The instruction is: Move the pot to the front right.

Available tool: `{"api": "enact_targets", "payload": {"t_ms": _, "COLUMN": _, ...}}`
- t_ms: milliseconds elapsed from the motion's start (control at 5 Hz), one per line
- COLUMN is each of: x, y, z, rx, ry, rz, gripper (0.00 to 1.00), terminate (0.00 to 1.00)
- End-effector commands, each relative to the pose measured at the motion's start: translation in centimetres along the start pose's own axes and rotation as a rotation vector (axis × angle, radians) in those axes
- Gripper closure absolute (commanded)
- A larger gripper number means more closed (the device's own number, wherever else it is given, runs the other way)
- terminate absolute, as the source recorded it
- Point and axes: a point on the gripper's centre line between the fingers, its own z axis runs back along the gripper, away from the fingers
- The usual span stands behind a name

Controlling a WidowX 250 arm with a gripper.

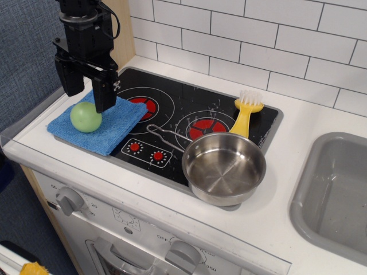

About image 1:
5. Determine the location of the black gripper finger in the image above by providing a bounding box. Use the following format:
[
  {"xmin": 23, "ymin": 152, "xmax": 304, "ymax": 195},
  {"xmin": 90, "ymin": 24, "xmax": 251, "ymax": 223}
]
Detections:
[
  {"xmin": 92, "ymin": 71, "xmax": 118, "ymax": 113},
  {"xmin": 54, "ymin": 56, "xmax": 84, "ymax": 97}
]

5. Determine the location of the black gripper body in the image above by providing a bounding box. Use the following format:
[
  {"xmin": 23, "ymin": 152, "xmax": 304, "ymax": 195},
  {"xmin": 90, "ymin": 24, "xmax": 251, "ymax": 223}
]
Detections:
[{"xmin": 53, "ymin": 19, "xmax": 118, "ymax": 79}]

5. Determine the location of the stainless steel pot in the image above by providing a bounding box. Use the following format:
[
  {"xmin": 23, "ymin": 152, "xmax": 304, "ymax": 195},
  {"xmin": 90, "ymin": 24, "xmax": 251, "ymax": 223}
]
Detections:
[{"xmin": 146, "ymin": 124, "xmax": 267, "ymax": 207}]

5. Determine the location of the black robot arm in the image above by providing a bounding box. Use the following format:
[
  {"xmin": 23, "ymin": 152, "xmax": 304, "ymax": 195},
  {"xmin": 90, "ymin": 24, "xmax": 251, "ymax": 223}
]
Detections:
[{"xmin": 53, "ymin": 1, "xmax": 120, "ymax": 113}]

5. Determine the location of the green ball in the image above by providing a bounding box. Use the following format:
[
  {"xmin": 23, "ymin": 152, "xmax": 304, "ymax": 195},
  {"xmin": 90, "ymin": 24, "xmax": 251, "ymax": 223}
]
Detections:
[{"xmin": 70, "ymin": 102, "xmax": 102, "ymax": 133}]

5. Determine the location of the blue folded cloth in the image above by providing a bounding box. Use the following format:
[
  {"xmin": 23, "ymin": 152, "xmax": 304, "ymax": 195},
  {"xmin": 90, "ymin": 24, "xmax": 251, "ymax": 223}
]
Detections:
[{"xmin": 47, "ymin": 92, "xmax": 147, "ymax": 156}]

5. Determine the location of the black toy stovetop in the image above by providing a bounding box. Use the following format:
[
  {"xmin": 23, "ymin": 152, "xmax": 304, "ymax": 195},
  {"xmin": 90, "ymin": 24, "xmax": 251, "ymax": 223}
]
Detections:
[{"xmin": 107, "ymin": 68, "xmax": 283, "ymax": 197}]

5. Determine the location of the grey left oven knob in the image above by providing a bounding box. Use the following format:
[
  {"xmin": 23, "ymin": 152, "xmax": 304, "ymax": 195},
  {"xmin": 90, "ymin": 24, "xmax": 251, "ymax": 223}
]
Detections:
[{"xmin": 56, "ymin": 187, "xmax": 84, "ymax": 217}]

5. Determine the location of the grey oven knob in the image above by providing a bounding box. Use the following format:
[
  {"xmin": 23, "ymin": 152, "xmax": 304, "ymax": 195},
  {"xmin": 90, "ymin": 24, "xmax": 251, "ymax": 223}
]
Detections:
[
  {"xmin": 165, "ymin": 241, "xmax": 204, "ymax": 274},
  {"xmin": 56, "ymin": 187, "xmax": 84, "ymax": 217}
]

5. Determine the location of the yellow dish brush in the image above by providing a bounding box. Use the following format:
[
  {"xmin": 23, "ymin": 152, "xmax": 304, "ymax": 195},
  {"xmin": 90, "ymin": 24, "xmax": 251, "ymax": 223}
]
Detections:
[{"xmin": 230, "ymin": 90, "xmax": 264, "ymax": 138}]

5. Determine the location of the white toy oven front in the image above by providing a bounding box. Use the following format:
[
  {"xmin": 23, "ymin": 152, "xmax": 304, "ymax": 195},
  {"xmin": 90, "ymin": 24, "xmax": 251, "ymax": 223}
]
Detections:
[{"xmin": 31, "ymin": 171, "xmax": 290, "ymax": 274}]

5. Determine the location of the grey right oven knob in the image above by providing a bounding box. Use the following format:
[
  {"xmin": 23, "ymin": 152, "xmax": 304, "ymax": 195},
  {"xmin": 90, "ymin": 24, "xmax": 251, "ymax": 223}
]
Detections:
[{"xmin": 165, "ymin": 241, "xmax": 204, "ymax": 274}]

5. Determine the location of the grey sink basin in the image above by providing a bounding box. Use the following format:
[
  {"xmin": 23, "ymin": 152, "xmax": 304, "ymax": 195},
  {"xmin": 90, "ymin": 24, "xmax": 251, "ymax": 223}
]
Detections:
[{"xmin": 290, "ymin": 132, "xmax": 366, "ymax": 265}]

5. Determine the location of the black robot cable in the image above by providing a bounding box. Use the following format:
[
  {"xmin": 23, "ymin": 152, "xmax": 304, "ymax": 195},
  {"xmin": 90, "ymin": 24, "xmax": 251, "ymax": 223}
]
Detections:
[{"xmin": 97, "ymin": 1, "xmax": 120, "ymax": 41}]

